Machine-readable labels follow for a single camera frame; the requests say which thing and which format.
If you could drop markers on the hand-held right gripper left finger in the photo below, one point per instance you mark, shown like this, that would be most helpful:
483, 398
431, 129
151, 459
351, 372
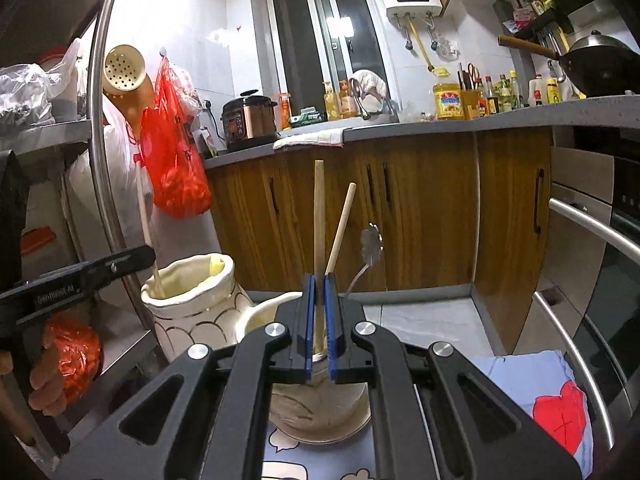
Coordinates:
309, 320

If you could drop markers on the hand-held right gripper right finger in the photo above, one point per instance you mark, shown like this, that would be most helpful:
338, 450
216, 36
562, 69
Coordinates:
330, 320

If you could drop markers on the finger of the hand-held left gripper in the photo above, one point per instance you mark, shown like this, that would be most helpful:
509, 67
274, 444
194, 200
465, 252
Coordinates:
90, 277

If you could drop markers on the wooden chopstick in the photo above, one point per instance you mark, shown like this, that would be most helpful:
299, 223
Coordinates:
342, 225
319, 210

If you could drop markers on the white floral ceramic utensil holder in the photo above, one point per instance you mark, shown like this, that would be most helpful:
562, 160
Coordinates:
200, 330

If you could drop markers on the person's left hand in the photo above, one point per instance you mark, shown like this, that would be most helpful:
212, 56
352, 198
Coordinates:
47, 380

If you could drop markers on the bulging red plastic bag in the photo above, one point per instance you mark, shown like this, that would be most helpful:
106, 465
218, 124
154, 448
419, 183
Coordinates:
80, 355

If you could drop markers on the large white plastic bag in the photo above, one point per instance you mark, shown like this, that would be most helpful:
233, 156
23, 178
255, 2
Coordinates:
110, 170

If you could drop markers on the hanging red plastic bag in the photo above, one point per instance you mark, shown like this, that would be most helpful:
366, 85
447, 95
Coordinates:
175, 180

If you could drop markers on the steel shelf rack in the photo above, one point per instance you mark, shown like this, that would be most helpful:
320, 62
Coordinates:
102, 125

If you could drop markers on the clear crumpled plastic bag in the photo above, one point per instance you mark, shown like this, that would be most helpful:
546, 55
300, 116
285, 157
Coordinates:
25, 85

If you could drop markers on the wooden kitchen cabinets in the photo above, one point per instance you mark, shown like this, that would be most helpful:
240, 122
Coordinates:
425, 200

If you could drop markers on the white kitchen towel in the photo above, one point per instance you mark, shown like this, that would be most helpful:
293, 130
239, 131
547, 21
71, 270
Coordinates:
310, 137

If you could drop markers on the yellow perforated ladle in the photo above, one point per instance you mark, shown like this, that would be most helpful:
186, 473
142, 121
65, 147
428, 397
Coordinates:
125, 70

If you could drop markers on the blue cartoon printed cloth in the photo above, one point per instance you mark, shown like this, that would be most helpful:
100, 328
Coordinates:
515, 375

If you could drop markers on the green box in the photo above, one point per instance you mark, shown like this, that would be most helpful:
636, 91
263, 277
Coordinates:
307, 119

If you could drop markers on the white patterned plastic bag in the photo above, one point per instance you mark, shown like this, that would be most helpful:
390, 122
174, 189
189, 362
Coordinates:
187, 95

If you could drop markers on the brown electric pressure cooker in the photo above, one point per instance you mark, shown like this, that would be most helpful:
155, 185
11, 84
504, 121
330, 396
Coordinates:
250, 120

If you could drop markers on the slim orange bottle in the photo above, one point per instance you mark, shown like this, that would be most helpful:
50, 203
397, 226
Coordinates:
285, 112

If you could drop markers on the yellow dish soap bottle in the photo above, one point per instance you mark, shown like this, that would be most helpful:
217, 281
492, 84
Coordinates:
331, 105

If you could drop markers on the kitchen faucet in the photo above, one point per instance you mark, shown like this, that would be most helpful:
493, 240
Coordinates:
367, 107

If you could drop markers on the orange dish soap bottle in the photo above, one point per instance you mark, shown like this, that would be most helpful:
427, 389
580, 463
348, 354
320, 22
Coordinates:
347, 102

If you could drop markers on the grey kitchen countertop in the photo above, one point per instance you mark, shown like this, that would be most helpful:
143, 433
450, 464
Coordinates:
450, 127

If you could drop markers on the white rag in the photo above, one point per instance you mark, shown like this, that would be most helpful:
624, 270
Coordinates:
370, 85

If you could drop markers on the yellow cooking oil bottle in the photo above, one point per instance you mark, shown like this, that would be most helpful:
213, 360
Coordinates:
447, 102

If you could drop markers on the yellow knife holder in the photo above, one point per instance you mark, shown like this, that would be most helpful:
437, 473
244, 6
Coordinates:
470, 102

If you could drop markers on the sliding window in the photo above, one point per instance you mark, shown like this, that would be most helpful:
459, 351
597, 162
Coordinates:
300, 50

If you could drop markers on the row of sauce bottles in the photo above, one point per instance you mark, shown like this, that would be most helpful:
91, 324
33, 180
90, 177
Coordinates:
500, 95

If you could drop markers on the stainless built-in oven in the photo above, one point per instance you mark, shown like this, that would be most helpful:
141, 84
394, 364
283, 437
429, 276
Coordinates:
620, 260

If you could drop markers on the white plastic jug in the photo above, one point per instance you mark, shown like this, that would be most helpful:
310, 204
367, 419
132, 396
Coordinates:
536, 92

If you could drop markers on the small yellow bottle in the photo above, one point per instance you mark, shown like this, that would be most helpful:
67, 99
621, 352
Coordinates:
552, 94

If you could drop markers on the white water heater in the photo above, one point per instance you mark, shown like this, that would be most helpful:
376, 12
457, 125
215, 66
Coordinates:
415, 5

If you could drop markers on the black wok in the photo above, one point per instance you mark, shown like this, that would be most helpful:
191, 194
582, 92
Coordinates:
600, 67

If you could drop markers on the wall spice rack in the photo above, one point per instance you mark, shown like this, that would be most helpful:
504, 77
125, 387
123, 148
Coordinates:
530, 10

